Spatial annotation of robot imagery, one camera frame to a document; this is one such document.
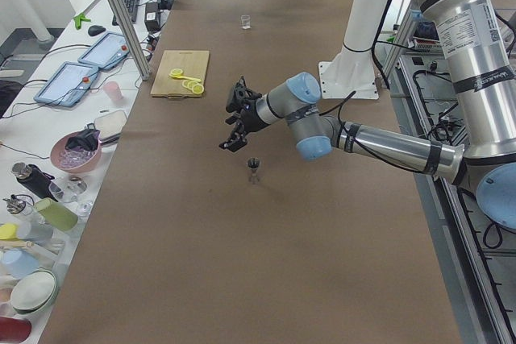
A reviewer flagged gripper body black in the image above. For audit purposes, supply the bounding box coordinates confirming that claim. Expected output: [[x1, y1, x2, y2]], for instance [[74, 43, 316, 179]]
[[226, 98, 263, 135]]

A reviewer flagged steel double jigger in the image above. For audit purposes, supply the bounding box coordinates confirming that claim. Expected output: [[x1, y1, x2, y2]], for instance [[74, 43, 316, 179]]
[[247, 157, 260, 184]]

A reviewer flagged small glass measuring cup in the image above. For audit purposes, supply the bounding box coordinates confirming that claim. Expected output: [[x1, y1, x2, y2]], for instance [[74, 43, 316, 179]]
[[240, 15, 251, 30]]

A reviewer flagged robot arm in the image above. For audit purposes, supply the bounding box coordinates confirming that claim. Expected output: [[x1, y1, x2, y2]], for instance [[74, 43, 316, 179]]
[[221, 0, 515, 228]]

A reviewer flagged pink plastic cup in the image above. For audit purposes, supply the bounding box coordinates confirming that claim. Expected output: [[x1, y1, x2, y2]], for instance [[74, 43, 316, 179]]
[[102, 81, 123, 102]]

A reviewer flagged green plastic cup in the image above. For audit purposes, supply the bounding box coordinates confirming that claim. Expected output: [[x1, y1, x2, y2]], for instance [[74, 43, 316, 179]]
[[35, 197, 78, 232]]

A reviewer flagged yellow cup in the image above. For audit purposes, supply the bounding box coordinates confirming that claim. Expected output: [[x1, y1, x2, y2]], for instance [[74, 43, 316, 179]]
[[0, 223, 18, 241]]

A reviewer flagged light blue cup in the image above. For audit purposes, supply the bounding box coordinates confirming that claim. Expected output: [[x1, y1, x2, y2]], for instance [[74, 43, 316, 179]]
[[1, 249, 40, 280]]

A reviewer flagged middle lemon slice of row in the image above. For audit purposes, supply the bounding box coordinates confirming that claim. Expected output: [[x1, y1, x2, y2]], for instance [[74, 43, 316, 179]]
[[187, 81, 199, 90]]

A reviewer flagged wooden cutting board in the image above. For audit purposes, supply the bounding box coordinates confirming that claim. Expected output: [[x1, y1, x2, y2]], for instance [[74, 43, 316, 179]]
[[150, 50, 210, 99]]

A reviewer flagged lemon slice on fork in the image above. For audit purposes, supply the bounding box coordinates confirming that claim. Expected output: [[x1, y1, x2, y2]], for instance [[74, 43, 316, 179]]
[[169, 68, 183, 79]]

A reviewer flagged black power adapter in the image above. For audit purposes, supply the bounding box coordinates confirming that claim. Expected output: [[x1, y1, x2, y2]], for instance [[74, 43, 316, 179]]
[[144, 2, 161, 32]]

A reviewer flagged black keyboard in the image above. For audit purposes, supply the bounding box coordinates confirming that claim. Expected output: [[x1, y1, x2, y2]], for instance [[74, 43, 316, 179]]
[[111, 0, 140, 27]]

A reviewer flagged white lidded box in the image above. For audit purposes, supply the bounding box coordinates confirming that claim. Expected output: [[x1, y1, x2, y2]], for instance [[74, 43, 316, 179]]
[[94, 110, 127, 146]]

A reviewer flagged far teach pendant tablet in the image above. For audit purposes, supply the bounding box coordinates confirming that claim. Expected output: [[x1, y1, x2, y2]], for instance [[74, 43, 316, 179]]
[[77, 31, 129, 70]]

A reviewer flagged teach pendant tablet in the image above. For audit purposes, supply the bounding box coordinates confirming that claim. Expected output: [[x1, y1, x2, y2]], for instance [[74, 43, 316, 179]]
[[34, 62, 99, 107], [77, 31, 129, 70]]

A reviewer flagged pink bowl with ice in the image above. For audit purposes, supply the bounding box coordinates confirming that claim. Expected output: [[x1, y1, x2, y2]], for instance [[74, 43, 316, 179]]
[[50, 131, 102, 174]]

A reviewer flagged black computer mouse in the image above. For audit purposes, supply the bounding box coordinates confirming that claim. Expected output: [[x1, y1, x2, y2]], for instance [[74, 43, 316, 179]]
[[87, 25, 106, 37]]

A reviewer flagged near teach pendant tablet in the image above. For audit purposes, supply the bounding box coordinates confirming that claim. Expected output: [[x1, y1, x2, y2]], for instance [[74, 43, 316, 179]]
[[34, 62, 99, 107]]

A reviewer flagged green plastic clamp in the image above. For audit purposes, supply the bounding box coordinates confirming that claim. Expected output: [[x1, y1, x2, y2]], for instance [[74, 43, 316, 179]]
[[73, 12, 91, 30]]

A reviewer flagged black bottle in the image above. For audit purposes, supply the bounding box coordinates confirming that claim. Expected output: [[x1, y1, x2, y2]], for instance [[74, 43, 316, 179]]
[[11, 162, 56, 201]]

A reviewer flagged white green bowl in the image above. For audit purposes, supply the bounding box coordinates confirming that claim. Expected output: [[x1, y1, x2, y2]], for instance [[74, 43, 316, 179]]
[[10, 270, 59, 315]]

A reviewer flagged red container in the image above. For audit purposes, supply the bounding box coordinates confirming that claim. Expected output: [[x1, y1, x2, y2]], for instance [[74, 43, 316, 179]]
[[0, 317, 32, 343]]

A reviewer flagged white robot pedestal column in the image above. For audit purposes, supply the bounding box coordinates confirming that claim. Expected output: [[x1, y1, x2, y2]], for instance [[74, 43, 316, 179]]
[[341, 0, 388, 65]]

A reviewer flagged aluminium frame post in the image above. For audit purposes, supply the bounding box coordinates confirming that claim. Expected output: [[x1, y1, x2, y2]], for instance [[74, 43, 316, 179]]
[[108, 0, 150, 81]]

